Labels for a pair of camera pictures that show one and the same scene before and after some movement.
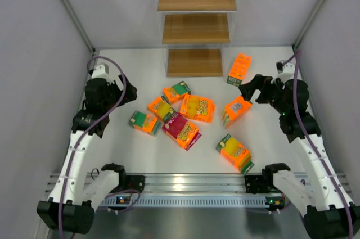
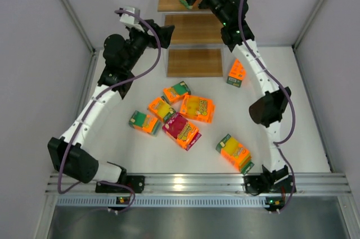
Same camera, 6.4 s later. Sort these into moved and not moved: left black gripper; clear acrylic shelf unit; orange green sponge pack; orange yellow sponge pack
Moved: left black gripper
Not moved: clear acrylic shelf unit; orange yellow sponge pack; orange green sponge pack
